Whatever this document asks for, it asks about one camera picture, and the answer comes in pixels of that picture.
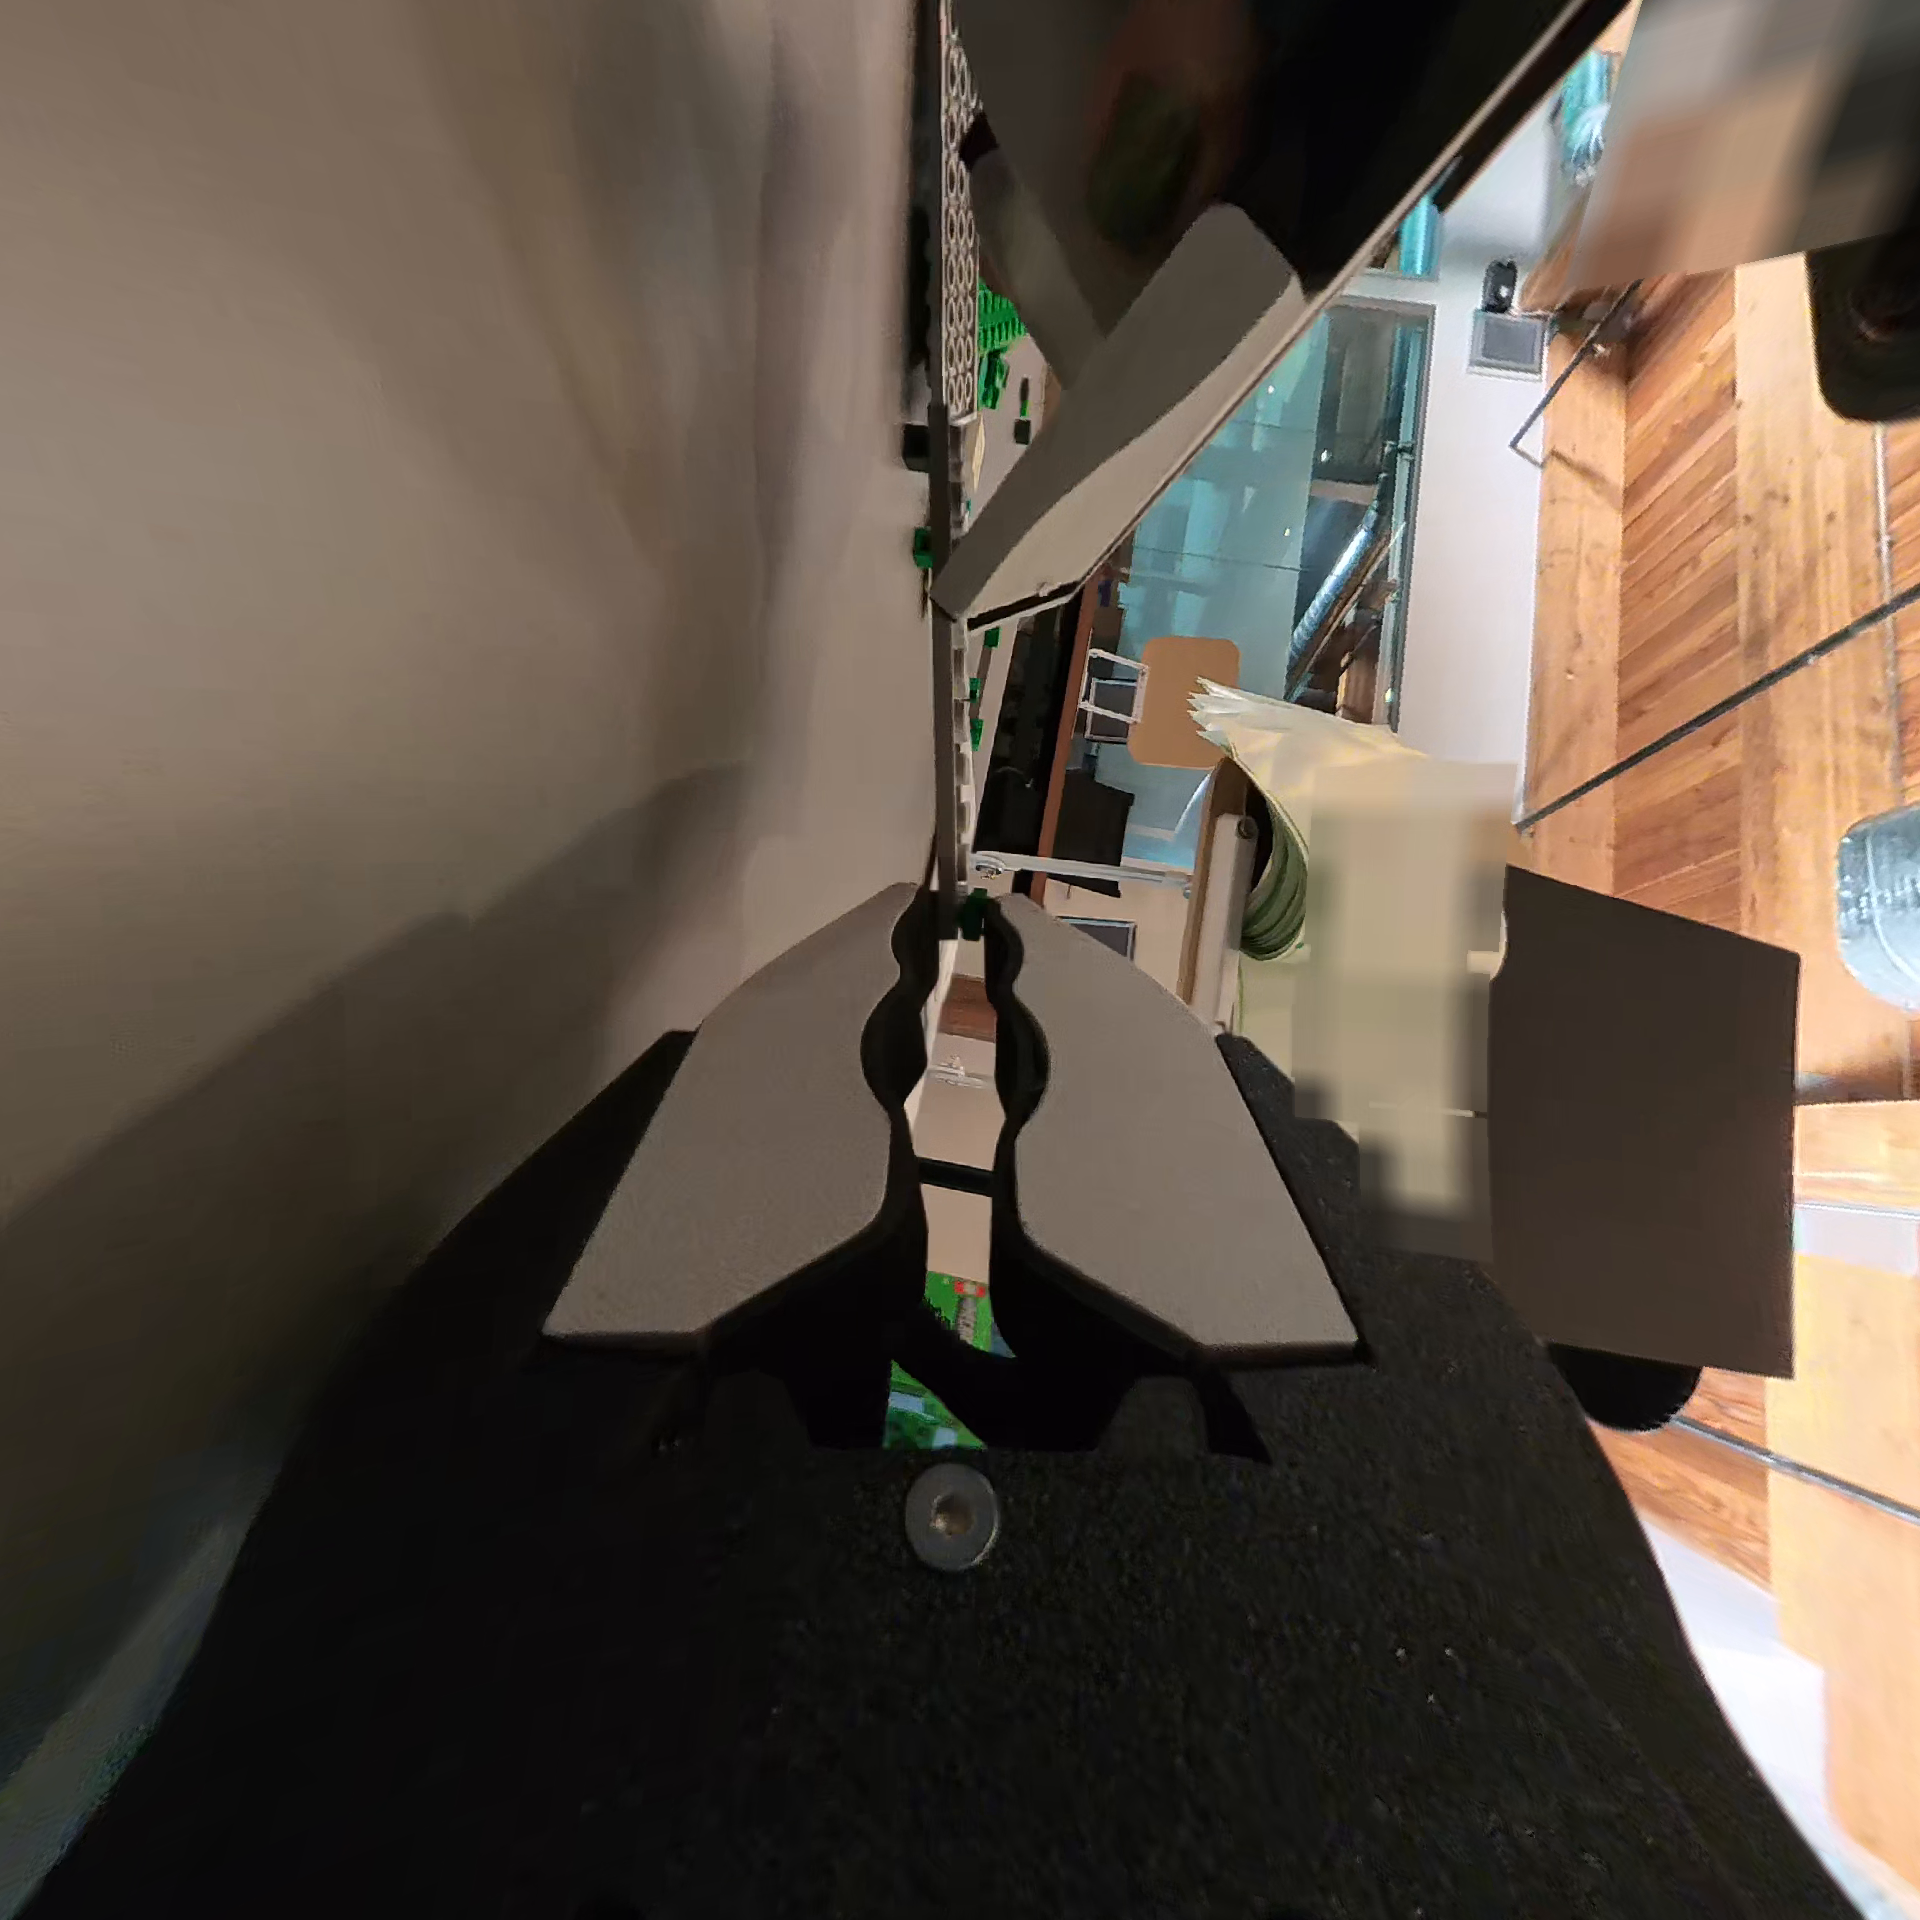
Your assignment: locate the grey studded building plate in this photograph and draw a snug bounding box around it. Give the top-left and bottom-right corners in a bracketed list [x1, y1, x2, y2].
[903, 0, 991, 902]

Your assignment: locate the large green building plate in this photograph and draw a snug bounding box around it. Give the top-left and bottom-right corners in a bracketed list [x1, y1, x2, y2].
[977, 282, 1038, 413]

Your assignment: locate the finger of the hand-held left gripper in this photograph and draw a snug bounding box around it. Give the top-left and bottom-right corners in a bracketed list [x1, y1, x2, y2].
[928, 198, 1307, 628]
[977, 141, 1120, 376]

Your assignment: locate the silver duct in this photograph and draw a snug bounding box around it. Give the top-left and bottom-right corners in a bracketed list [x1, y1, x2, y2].
[1287, 502, 1414, 677]

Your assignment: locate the brown chair back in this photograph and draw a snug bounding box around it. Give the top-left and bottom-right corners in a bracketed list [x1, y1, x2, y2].
[1127, 635, 1244, 771]

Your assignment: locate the black round object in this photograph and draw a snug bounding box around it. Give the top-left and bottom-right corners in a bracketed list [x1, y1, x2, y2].
[1804, 239, 1920, 424]

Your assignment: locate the green printed booklet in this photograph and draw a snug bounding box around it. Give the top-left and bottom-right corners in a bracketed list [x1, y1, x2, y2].
[884, 1267, 1015, 1450]

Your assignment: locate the dark brown square panel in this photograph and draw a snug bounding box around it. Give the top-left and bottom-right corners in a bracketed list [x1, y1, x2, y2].
[1487, 867, 1802, 1379]

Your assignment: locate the black monitor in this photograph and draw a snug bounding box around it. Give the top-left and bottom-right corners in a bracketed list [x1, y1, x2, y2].
[977, 598, 1097, 874]

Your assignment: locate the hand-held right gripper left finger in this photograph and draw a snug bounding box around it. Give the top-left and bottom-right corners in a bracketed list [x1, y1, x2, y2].
[539, 882, 935, 1397]

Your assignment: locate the glass partition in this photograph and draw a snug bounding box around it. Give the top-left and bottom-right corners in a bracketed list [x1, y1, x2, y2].
[1126, 300, 1433, 707]

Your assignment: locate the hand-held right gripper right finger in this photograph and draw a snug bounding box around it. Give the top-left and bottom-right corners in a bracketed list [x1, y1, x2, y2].
[978, 894, 1364, 1397]

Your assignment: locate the green striped cloth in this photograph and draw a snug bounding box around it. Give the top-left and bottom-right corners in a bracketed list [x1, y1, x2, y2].
[1236, 803, 1315, 952]

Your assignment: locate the clear plastic bag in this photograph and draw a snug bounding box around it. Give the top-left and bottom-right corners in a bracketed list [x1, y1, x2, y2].
[1191, 675, 1519, 962]

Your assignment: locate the metallic cylinder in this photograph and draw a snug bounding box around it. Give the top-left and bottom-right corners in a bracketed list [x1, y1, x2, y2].
[1838, 810, 1920, 1011]

